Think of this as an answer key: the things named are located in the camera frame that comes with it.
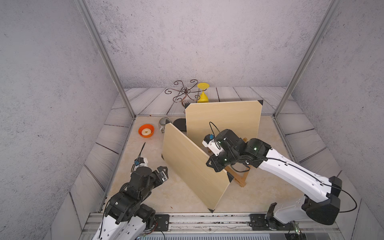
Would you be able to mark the dark metal hanger stand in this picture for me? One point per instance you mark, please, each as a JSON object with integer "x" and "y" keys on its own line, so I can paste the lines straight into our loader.
{"x": 184, "y": 95}

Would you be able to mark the metal frame post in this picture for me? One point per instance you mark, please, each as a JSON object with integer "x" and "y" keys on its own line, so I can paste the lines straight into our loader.
{"x": 320, "y": 32}
{"x": 87, "y": 17}

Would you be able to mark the wrist white camera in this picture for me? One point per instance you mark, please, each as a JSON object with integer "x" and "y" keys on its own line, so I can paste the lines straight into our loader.
{"x": 210, "y": 143}
{"x": 141, "y": 162}

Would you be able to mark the wooden easel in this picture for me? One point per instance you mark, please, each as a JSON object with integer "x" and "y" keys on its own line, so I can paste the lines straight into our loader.
{"x": 238, "y": 176}

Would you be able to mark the left metal frame post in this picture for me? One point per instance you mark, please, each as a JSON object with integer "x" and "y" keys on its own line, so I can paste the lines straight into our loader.
{"x": 87, "y": 17}

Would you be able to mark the striped ceramic mug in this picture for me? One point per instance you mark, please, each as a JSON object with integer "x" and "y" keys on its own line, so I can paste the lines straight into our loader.
{"x": 162, "y": 124}

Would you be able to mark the yellow plastic wine glass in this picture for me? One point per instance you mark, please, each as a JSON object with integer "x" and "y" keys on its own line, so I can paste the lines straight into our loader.
{"x": 203, "y": 97}

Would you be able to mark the light wooden board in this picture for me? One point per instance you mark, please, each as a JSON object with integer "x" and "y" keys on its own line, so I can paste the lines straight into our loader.
{"x": 243, "y": 118}
{"x": 189, "y": 162}

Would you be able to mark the right metal frame post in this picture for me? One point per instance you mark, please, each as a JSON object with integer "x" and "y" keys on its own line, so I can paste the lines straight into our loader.
{"x": 320, "y": 32}

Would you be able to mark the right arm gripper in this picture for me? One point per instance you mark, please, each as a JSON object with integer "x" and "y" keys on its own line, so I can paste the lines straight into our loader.
{"x": 214, "y": 164}

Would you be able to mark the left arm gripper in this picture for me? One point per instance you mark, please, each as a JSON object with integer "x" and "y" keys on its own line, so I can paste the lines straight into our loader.
{"x": 164, "y": 175}

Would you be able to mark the orange plastic bowl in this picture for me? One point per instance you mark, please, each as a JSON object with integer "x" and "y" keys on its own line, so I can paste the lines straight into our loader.
{"x": 146, "y": 126}

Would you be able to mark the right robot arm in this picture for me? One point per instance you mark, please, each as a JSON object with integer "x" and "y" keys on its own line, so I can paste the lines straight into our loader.
{"x": 320, "y": 202}

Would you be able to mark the white toy donut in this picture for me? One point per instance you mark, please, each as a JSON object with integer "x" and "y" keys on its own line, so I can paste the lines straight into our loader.
{"x": 146, "y": 132}

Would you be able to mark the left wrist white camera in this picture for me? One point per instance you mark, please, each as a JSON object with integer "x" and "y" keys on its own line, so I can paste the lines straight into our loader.
{"x": 141, "y": 162}

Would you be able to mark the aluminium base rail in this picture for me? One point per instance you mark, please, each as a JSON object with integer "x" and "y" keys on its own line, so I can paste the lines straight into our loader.
{"x": 235, "y": 226}

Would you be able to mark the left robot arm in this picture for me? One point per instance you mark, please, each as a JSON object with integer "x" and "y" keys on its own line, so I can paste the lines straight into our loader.
{"x": 126, "y": 217}

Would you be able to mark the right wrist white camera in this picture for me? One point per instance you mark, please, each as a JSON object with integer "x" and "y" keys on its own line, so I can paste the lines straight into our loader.
{"x": 210, "y": 143}

